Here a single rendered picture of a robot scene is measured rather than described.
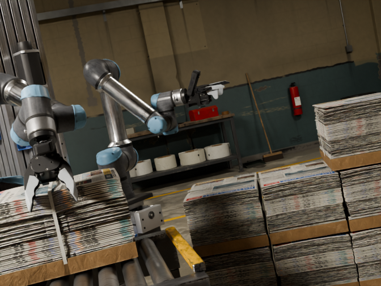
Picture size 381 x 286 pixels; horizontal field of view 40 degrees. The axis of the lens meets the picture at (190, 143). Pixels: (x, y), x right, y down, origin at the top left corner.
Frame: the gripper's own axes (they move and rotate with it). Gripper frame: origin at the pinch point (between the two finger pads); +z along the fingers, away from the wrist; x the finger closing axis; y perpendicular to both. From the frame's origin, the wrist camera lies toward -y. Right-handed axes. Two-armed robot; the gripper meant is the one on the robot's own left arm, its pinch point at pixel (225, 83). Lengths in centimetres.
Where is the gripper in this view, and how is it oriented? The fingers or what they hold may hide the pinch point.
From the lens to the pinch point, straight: 233.7
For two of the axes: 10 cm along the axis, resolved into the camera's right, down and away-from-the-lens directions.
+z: 9.4, -1.7, -2.9
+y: 2.3, 9.5, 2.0
